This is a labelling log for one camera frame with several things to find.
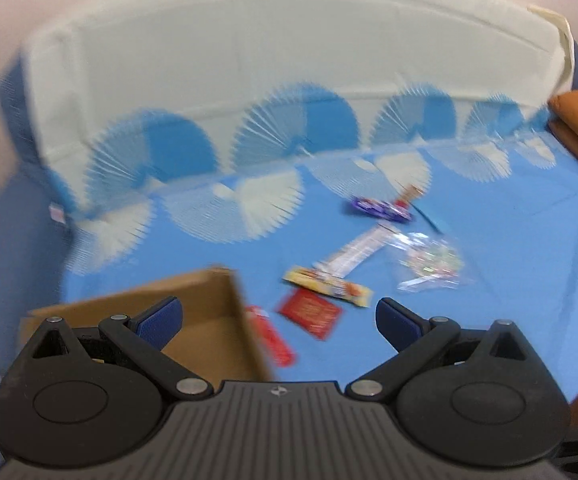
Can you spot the cream foam backrest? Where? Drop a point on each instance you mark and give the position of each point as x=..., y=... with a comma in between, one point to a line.
x=559, y=35

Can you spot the blue white fan-print blanket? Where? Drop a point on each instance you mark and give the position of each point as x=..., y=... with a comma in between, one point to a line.
x=499, y=240

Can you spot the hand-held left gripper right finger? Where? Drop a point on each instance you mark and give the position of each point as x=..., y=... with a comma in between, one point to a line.
x=396, y=319

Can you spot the pink fabric label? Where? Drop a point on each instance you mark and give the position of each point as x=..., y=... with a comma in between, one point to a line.
x=59, y=214

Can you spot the brown cardboard box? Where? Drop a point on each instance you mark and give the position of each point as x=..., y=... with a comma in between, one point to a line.
x=209, y=310

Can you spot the thin blue stick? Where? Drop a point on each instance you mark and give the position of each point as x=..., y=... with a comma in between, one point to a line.
x=429, y=217

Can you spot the long red snack packet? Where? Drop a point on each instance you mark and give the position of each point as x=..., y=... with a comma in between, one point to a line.
x=269, y=335

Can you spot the purple snack packet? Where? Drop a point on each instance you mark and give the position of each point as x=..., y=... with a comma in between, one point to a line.
x=374, y=207

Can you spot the clear bag of candy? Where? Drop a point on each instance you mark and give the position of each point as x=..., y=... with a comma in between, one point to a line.
x=431, y=262

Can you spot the long white snack packet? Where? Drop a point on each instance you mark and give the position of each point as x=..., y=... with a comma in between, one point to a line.
x=356, y=252

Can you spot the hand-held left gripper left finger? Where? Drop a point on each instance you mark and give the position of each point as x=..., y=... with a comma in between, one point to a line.
x=161, y=321

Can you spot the red square snack packet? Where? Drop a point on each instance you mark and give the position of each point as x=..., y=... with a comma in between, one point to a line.
x=309, y=312

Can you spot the yellow snack packet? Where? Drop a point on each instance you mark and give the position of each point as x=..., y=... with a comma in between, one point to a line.
x=324, y=285

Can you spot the brown snack bar red ends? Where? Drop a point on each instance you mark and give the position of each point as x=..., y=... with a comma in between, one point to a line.
x=409, y=196

